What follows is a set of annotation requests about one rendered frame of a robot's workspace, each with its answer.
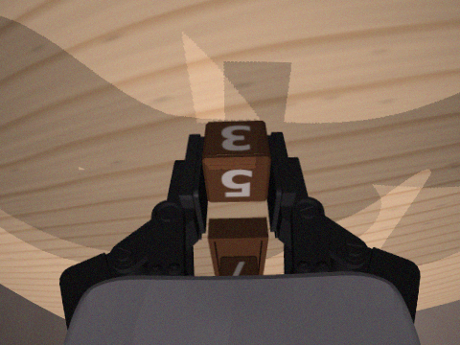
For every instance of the brown number cube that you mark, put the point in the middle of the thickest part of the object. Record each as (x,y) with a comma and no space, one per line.
(236,161)
(238,266)

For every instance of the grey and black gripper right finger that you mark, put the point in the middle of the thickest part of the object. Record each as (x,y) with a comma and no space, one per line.
(314,242)

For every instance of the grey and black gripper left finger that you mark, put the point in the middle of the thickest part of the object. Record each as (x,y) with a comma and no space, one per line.
(161,247)

